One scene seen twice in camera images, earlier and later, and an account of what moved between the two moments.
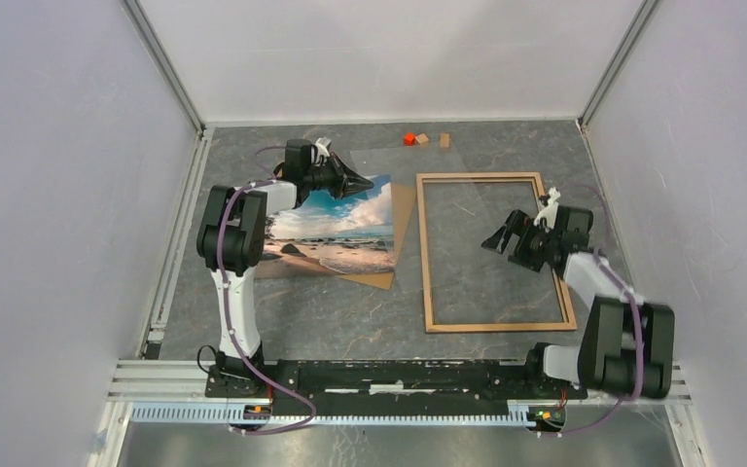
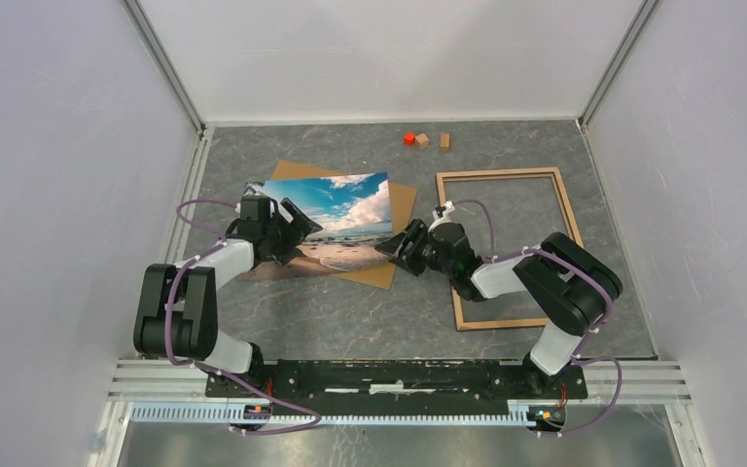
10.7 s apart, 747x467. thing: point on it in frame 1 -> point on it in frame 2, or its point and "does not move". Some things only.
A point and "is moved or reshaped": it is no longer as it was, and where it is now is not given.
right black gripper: [519, 224] -> [396, 245]
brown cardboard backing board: [403, 196] does not move
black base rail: [386, 387] does not move
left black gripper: [346, 181] -> [301, 229]
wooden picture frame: [430, 328] is moved or reshaped
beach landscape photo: [327, 235] does not move
